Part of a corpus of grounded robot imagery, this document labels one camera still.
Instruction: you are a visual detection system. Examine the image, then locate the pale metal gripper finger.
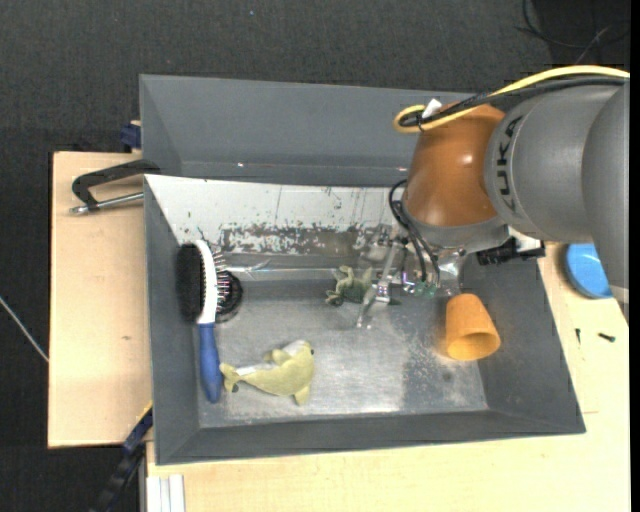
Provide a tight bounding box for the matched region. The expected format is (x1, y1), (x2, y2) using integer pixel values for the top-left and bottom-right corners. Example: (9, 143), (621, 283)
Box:
(355, 288), (392, 330)

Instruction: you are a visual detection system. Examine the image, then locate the green toy frog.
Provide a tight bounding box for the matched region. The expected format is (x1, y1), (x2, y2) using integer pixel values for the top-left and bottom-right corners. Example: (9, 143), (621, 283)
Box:
(324, 265), (375, 308)

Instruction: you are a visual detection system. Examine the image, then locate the grey metal bin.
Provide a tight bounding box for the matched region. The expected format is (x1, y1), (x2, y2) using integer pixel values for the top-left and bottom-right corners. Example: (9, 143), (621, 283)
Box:
(138, 73), (587, 466)

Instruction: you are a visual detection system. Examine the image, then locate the orange cup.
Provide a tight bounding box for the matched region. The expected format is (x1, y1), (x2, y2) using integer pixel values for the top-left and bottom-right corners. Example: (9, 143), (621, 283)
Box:
(444, 292), (502, 363)

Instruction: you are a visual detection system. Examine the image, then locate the yellow-green toy dolphin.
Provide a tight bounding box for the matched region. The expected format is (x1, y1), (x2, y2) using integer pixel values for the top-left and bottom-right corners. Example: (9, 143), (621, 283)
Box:
(218, 339), (317, 407)

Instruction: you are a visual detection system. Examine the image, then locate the blue and white hairbrush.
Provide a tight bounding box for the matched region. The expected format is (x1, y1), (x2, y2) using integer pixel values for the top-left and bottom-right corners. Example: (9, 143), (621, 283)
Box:
(174, 239), (245, 405)

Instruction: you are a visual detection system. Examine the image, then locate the blue bowl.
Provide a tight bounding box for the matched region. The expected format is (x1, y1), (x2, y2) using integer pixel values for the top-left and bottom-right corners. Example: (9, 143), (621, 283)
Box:
(564, 242), (614, 301)

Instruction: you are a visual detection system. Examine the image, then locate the pale wood board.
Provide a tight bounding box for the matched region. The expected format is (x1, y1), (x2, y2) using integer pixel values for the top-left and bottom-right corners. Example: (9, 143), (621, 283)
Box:
(47, 150), (154, 449)

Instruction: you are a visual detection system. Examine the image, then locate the black cylinder on white bracket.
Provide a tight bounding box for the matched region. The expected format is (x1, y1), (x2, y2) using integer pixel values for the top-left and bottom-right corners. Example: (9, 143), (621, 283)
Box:
(475, 235), (546, 267)

